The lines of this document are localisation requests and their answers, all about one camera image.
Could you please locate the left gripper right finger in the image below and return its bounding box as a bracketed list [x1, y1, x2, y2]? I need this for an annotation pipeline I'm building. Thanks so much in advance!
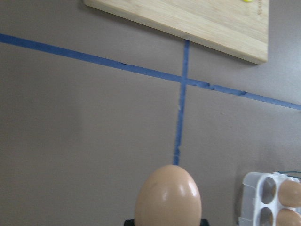
[200, 219, 210, 226]

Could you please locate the clear plastic egg box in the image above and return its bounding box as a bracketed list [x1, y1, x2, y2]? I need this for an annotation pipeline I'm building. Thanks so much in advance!
[238, 172, 301, 226]

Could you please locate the brown egg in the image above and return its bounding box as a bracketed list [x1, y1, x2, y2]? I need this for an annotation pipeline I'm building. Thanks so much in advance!
[278, 180, 301, 208]
[134, 165, 202, 226]
[276, 209, 301, 226]

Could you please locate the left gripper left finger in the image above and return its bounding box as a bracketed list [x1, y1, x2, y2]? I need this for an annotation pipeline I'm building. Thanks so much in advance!
[124, 219, 135, 226]

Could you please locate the wooden cutting board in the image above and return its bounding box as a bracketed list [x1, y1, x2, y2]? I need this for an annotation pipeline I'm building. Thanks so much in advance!
[83, 0, 269, 65]

